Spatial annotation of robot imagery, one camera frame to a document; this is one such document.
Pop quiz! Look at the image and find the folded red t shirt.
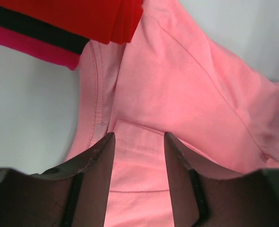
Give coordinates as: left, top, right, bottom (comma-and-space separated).
6, 0, 143, 44

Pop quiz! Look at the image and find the pink t shirt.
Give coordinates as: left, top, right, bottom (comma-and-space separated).
68, 0, 279, 227

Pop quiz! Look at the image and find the folded magenta t shirt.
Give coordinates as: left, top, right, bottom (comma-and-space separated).
0, 27, 80, 70

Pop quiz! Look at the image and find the folded black t shirt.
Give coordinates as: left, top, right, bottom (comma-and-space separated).
0, 6, 90, 55

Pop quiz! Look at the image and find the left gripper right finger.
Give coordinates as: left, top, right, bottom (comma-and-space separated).
164, 132, 279, 227

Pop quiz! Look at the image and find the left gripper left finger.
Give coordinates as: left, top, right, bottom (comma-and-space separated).
0, 132, 115, 227

